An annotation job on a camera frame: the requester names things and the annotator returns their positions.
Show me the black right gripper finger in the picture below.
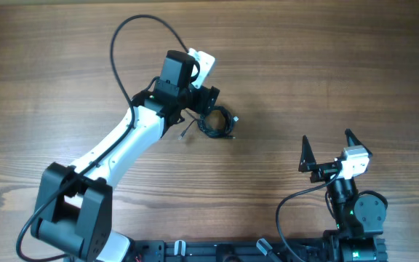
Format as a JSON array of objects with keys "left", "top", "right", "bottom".
[
  {"left": 298, "top": 135, "right": 316, "bottom": 172},
  {"left": 345, "top": 129, "right": 372, "bottom": 157}
]

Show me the black usb cable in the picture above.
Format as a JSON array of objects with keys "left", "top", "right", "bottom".
[{"left": 177, "top": 105, "right": 239, "bottom": 141}]

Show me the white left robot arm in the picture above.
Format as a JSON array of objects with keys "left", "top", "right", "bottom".
[{"left": 23, "top": 49, "right": 219, "bottom": 261}]

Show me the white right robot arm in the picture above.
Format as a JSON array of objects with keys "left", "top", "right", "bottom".
[{"left": 298, "top": 129, "right": 388, "bottom": 262}]

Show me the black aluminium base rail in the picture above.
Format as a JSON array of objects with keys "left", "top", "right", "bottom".
[{"left": 129, "top": 238, "right": 388, "bottom": 262}]

